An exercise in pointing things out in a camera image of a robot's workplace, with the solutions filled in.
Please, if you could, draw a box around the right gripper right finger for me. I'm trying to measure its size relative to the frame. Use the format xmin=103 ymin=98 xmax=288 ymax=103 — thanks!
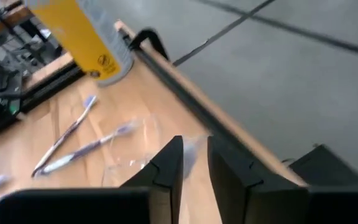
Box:
xmin=206 ymin=135 xmax=310 ymax=224

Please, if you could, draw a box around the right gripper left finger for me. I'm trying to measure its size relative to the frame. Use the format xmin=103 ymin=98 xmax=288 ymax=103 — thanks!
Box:
xmin=120 ymin=135 xmax=185 ymax=224

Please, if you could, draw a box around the clear acrylic organizer holder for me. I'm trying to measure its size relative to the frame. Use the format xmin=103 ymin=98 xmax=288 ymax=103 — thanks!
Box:
xmin=100 ymin=114 xmax=213 ymax=188

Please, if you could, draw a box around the yellow canister white lid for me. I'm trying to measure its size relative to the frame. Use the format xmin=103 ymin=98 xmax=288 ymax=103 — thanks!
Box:
xmin=23 ymin=0 xmax=135 ymax=87

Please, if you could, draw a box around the black corner bracket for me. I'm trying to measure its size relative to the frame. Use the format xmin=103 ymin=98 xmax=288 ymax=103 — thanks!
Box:
xmin=128 ymin=27 xmax=171 ymax=62

